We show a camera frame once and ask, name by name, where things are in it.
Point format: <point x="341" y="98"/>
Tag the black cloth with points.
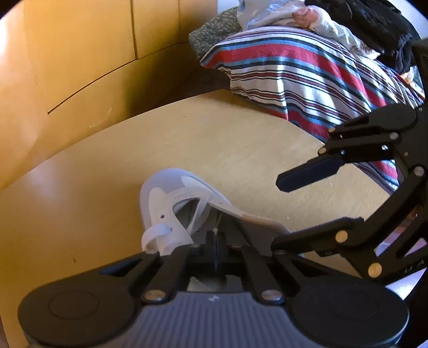
<point x="367" y="23"/>

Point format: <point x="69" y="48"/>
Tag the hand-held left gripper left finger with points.
<point x="210" y="251"/>

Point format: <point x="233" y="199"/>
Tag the white shoelace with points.
<point x="157" y="232"/>

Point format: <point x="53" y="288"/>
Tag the leaf-patterned pillow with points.
<point x="210" y="33"/>

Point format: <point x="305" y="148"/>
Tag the wooden wardrobe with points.
<point x="83" y="67"/>

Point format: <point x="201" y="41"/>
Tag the striped blanket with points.
<point x="301" y="73"/>

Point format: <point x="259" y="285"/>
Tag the white shoe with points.
<point x="160" y="197"/>

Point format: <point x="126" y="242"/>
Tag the pink white garment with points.
<point x="321" y="23"/>

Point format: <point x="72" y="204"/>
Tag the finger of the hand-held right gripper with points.
<point x="307" y="174"/>
<point x="334" y="237"/>

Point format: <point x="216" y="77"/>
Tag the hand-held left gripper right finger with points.
<point x="220" y="254"/>

